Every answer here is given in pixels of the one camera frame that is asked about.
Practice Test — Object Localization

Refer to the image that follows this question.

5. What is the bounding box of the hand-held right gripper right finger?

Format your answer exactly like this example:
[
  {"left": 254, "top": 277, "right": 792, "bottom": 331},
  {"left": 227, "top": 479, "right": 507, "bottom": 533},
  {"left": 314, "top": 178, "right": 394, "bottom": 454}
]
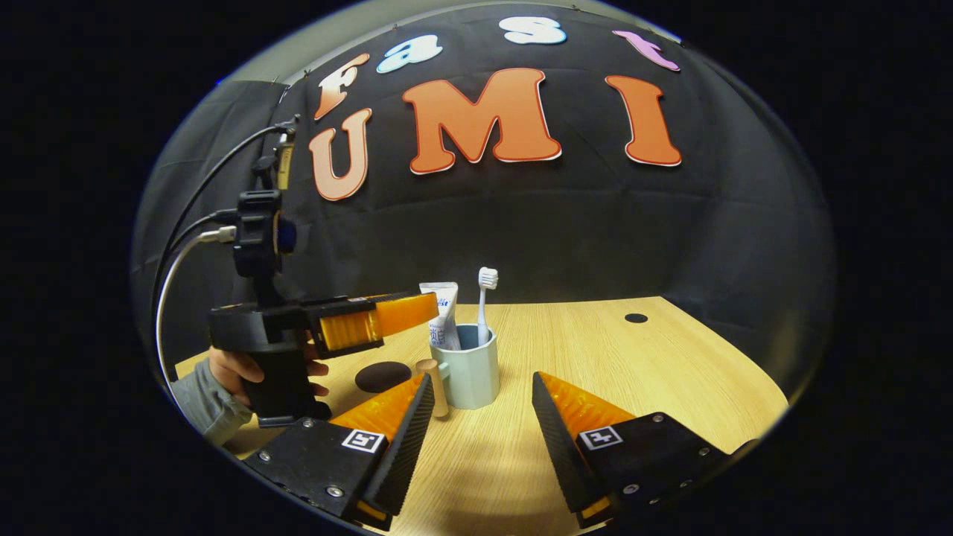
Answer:
[{"left": 532, "top": 371, "right": 727, "bottom": 529}]

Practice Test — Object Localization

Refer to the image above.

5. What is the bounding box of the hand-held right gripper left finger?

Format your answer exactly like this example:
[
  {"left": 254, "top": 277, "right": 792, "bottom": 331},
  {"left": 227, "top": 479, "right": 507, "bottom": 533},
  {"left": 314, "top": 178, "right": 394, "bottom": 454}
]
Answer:
[{"left": 244, "top": 372, "right": 436, "bottom": 532}]

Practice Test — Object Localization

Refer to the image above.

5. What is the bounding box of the white toothpaste tube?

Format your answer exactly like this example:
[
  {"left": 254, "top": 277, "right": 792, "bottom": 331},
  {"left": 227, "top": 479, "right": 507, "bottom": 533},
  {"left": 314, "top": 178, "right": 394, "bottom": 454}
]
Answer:
[{"left": 419, "top": 281, "right": 462, "bottom": 351}]

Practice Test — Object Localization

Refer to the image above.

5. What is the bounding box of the white toothbrush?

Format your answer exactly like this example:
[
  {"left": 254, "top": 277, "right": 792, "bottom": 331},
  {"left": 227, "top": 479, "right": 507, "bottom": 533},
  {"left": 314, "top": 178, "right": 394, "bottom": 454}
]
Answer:
[{"left": 476, "top": 267, "right": 500, "bottom": 347}]

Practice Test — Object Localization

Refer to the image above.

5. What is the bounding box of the blue cup with wooden handle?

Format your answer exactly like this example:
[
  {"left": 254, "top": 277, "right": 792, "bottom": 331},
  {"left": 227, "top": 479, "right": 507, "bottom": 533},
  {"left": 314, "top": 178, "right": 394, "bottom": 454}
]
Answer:
[{"left": 415, "top": 322, "right": 501, "bottom": 419}]

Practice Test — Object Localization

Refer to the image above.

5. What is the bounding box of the wooden desktop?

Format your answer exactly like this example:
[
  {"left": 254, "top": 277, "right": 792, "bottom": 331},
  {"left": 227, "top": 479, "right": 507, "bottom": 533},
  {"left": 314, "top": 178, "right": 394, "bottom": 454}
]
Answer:
[{"left": 175, "top": 296, "right": 790, "bottom": 536}]

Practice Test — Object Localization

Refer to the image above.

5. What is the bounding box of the black backdrop cloth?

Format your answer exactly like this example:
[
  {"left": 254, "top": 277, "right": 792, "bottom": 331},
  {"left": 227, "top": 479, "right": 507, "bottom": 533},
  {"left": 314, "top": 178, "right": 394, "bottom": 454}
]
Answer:
[{"left": 133, "top": 4, "right": 838, "bottom": 418}]

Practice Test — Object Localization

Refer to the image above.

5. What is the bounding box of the grey cable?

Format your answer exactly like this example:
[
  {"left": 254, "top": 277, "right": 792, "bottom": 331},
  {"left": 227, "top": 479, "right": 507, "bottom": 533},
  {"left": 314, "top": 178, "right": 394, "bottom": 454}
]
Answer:
[{"left": 155, "top": 226, "right": 239, "bottom": 388}]

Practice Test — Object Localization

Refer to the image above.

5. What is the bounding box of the black cable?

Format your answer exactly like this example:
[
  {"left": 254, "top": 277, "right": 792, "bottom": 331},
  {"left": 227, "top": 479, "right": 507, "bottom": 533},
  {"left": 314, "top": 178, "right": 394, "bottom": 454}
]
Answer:
[{"left": 151, "top": 119, "right": 299, "bottom": 321}]

